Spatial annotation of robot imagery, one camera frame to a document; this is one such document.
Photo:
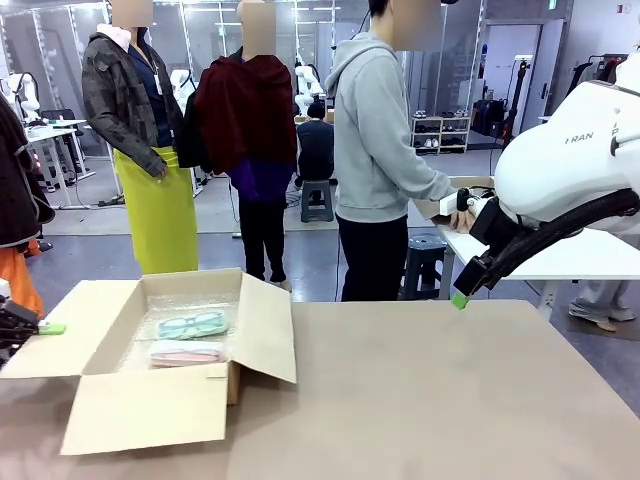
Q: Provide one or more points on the gray plastic stool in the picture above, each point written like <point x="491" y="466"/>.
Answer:
<point x="316" y="200"/>

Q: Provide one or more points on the yellow skirt on mannequin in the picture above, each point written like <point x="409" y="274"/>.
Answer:
<point x="160" y="215"/>

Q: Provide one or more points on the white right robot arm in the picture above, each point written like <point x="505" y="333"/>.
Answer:
<point x="555" y="165"/>

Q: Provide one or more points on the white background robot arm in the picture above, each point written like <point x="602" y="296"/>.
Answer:
<point x="307" y="85"/>

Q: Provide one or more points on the dark red hoodie on mannequin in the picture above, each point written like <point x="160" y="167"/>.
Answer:
<point x="245" y="110"/>

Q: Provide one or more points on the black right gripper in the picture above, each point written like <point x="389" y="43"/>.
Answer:
<point x="475" y="277"/>

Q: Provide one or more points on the wooden shoe rack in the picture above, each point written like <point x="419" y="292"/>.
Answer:
<point x="441" y="134"/>

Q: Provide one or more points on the camouflage jacket on mannequin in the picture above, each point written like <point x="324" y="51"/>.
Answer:
<point x="117" y="105"/>

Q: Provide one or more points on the black trousers on mannequin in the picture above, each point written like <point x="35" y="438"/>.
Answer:
<point x="260" y="235"/>

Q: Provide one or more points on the seated person in black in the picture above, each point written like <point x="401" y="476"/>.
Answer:
<point x="316" y="145"/>

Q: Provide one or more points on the purple top on mannequin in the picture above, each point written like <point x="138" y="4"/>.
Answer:
<point x="260" y="177"/>

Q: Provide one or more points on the small brown cardboard box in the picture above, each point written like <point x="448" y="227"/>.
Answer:
<point x="430" y="207"/>

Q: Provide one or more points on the white side table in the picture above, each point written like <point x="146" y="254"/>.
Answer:
<point x="550" y="255"/>

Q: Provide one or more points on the person's right hand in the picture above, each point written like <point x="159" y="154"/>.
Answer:
<point x="462" y="222"/>

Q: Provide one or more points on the person's right forearm gray sleeve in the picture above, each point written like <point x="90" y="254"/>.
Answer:
<point x="430" y="184"/>

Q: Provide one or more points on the clear bubble wrap sheet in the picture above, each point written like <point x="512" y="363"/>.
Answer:
<point x="180" y="305"/>

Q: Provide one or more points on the dark plastic stool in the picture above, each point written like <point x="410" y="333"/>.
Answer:
<point x="425" y="265"/>

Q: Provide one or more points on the orange cloth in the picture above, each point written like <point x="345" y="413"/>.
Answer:
<point x="15" y="280"/>

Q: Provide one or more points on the large cardboard box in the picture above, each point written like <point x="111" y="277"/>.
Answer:
<point x="150" y="415"/>

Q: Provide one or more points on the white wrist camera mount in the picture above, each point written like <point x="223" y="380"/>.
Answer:
<point x="448" y="202"/>

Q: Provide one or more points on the person in light gray trousers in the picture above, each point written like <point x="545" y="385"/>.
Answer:
<point x="600" y="305"/>

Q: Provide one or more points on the person in gray hoodie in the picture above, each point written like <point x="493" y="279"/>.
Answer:
<point x="370" y="150"/>

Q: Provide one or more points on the white background desk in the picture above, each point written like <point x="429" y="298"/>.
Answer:
<point x="55" y="130"/>

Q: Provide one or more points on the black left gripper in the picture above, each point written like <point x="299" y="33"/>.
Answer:
<point x="17" y="325"/>

